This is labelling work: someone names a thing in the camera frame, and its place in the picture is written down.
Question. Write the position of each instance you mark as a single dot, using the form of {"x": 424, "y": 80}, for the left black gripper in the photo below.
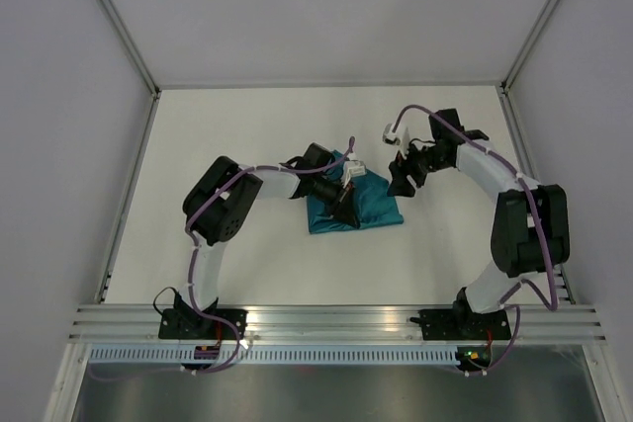
{"x": 345, "y": 211}

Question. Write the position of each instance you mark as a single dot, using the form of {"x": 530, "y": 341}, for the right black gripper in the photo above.
{"x": 399, "y": 169}

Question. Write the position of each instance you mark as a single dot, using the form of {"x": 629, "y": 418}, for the teal cloth napkin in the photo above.
{"x": 373, "y": 205}

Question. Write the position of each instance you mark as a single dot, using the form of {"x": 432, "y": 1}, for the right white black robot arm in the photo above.
{"x": 530, "y": 233}

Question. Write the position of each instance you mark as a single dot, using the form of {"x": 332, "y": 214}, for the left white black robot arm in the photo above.
{"x": 217, "y": 206}

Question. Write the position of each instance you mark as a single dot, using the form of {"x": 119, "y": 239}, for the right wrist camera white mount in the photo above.
{"x": 398, "y": 137}

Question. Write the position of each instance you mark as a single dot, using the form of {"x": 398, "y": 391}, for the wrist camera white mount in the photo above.
{"x": 398, "y": 137}
{"x": 352, "y": 169}

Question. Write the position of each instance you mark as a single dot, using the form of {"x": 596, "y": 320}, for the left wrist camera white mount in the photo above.
{"x": 352, "y": 169}

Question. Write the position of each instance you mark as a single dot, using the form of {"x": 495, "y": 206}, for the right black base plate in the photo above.
{"x": 447, "y": 325}

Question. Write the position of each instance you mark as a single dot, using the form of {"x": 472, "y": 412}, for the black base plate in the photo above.
{"x": 175, "y": 326}
{"x": 447, "y": 325}

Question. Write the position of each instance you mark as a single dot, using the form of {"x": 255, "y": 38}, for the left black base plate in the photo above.
{"x": 175, "y": 326}

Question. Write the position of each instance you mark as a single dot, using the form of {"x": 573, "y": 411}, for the left table edge rail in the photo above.
{"x": 118, "y": 227}

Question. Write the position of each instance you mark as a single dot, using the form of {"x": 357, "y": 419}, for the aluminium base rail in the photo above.
{"x": 344, "y": 324}

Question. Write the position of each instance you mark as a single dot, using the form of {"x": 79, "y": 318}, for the white slotted cable duct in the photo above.
{"x": 305, "y": 355}

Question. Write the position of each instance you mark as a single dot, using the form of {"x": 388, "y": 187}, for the right aluminium frame post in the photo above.
{"x": 543, "y": 19}

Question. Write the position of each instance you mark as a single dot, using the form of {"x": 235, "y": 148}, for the aluminium frame post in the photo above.
{"x": 118, "y": 25}
{"x": 543, "y": 19}

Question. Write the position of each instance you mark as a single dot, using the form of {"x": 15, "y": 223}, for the left aluminium frame post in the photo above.
{"x": 118, "y": 25}

